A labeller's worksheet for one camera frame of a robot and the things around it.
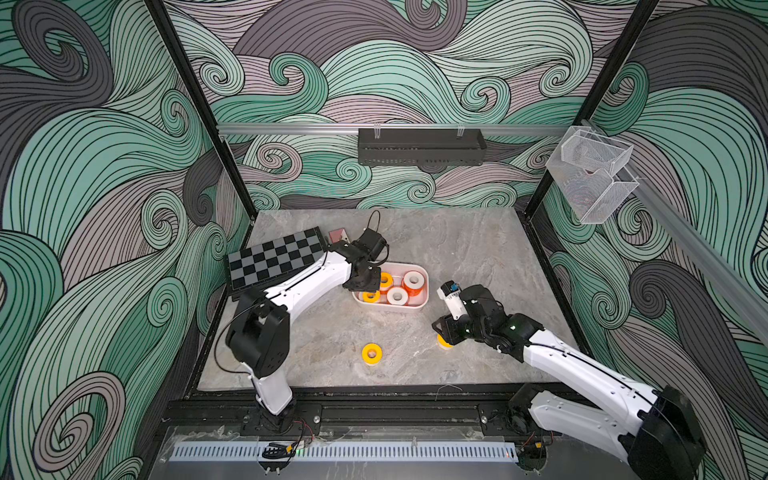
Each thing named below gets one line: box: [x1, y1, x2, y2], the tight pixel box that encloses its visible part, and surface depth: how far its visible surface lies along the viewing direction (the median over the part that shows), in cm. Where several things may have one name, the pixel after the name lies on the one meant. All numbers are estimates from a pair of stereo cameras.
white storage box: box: [352, 261, 429, 310], surface depth 95 cm
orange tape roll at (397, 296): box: [386, 286, 409, 306], surface depth 94 cm
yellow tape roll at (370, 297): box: [362, 290, 381, 303], surface depth 92 cm
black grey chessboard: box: [227, 226, 329, 292], surface depth 103 cm
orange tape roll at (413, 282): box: [402, 270, 425, 297], surface depth 97 cm
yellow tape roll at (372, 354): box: [361, 343, 383, 366], surface depth 85 cm
